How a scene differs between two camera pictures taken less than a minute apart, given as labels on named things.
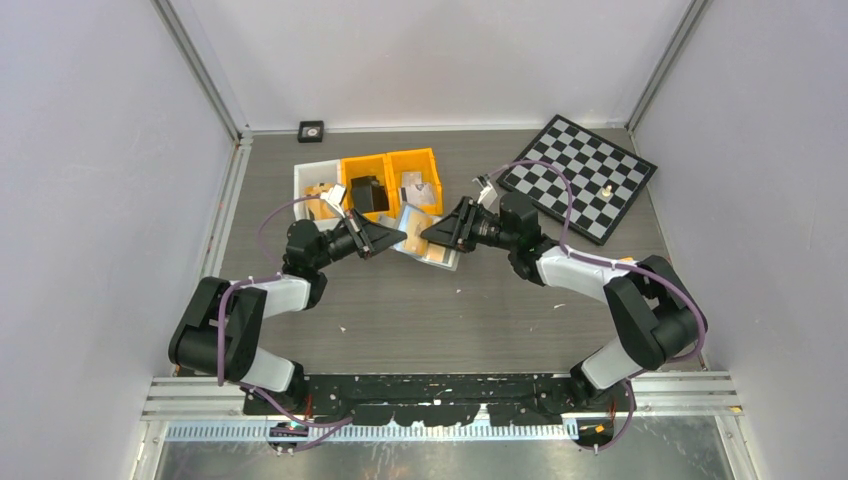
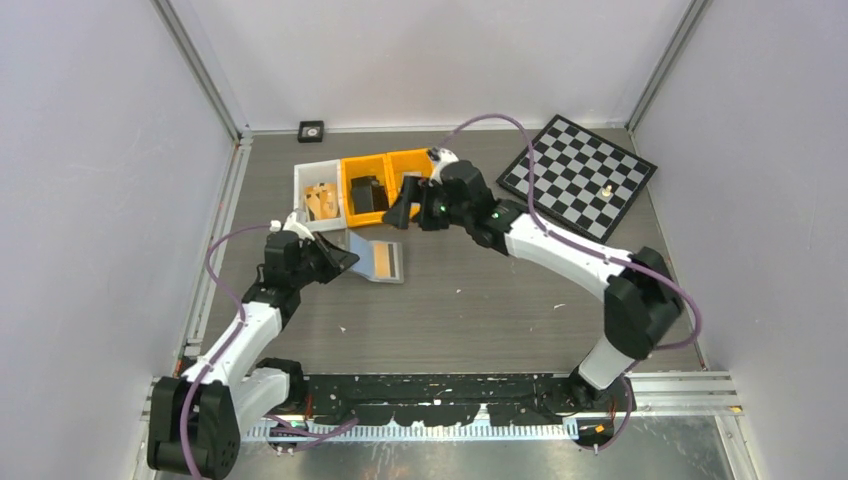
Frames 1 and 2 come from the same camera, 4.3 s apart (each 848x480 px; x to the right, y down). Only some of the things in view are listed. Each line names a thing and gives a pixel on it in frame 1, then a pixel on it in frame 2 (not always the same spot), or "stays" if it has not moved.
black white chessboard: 604,178 stays
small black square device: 310,131 stays
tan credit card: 435,252 → 382,262
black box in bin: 368,195 stays
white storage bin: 305,174 stays
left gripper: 369,237 → 342,259
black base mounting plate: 429,400 stays
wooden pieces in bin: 319,208 stays
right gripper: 457,229 → 414,190
